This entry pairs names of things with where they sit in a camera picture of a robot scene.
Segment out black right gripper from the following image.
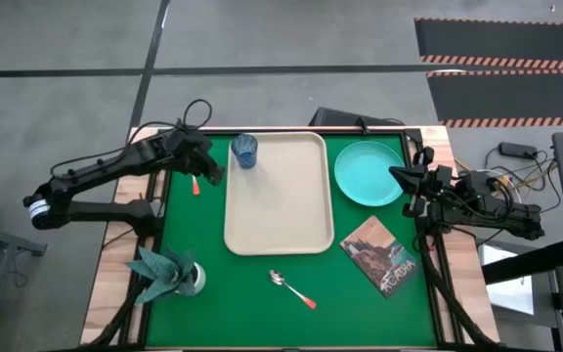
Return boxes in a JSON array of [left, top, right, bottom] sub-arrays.
[[388, 145, 455, 220]]

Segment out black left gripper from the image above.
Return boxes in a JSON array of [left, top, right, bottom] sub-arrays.
[[162, 127, 227, 186]]

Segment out blue faceted cup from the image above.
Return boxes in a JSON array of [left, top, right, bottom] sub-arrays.
[[230, 132, 260, 170]]

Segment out teal round plate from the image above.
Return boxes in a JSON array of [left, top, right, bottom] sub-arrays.
[[333, 140, 407, 206]]

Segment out spoon with orange handle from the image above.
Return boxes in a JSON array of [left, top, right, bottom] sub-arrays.
[[268, 268, 319, 311]]

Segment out beige plastic tray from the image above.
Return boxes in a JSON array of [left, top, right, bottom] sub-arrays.
[[223, 130, 335, 257]]

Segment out Acadia picture board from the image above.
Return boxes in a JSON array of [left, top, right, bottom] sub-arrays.
[[339, 215, 419, 298]]

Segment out black box behind table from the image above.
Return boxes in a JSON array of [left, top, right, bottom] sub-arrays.
[[309, 107, 406, 129]]

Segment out black power adapter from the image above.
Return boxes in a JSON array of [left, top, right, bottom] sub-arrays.
[[498, 141, 540, 160]]

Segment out black hazard-striped floor mat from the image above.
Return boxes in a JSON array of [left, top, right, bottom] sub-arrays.
[[413, 18, 563, 69], [426, 69, 563, 129]]

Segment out green table mat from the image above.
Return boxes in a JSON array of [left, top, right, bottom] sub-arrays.
[[145, 134, 438, 348]]

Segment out white paper sheet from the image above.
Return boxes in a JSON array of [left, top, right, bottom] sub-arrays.
[[481, 243, 536, 316]]

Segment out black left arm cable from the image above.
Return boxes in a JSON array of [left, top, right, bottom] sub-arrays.
[[49, 99, 213, 177]]

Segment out black braided cable sleeve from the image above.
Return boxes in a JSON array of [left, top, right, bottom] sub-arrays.
[[88, 278, 147, 347], [415, 229, 496, 349]]

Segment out black floor cable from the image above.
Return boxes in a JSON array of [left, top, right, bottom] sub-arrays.
[[484, 146, 563, 216]]

